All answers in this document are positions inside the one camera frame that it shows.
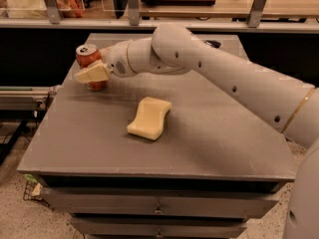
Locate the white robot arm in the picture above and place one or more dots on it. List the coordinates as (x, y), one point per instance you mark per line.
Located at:
(289, 105)

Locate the orange snack bag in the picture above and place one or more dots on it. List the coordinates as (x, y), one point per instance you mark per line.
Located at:
(71, 8)

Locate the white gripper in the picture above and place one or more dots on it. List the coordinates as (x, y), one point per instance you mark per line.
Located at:
(117, 60)

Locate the yellow sponge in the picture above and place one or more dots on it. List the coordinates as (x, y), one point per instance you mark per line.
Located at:
(149, 119)

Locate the dark blue snack bag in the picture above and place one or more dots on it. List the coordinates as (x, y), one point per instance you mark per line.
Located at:
(213, 43)

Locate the wire basket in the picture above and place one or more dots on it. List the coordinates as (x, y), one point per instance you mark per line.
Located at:
(32, 191)

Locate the orange soda can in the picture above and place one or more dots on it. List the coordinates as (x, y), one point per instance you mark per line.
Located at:
(86, 55)

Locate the metal railing frame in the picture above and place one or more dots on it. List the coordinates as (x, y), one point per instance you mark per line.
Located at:
(277, 16)

